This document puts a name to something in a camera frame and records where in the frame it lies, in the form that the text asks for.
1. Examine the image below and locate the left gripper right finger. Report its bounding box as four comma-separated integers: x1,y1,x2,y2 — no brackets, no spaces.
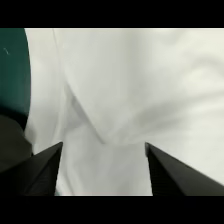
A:
144,142,224,197

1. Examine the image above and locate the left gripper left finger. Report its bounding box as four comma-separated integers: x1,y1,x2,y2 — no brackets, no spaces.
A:
0,141,64,197

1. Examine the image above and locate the white shirt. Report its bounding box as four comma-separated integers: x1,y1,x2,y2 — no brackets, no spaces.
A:
23,28,224,197

